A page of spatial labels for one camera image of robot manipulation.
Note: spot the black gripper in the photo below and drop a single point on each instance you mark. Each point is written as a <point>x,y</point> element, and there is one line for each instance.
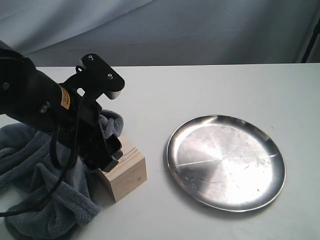
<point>96,144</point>

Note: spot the light wooden cube block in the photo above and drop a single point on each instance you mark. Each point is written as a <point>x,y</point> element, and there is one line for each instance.
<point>127,175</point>

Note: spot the grey-blue fleece towel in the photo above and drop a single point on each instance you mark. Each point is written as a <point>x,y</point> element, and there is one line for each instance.
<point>25,164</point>

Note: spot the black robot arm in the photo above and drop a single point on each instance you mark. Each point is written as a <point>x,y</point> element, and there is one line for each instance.
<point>69,111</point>

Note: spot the round stainless steel plate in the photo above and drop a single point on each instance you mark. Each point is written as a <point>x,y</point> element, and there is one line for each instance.
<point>226,163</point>

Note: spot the grey fabric backdrop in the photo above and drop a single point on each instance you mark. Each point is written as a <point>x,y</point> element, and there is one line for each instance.
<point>56,33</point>

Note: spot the black backdrop stand pole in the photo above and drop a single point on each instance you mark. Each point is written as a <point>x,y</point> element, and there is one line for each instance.
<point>311,42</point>

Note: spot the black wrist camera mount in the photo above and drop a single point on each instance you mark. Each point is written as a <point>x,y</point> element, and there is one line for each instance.
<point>95,77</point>

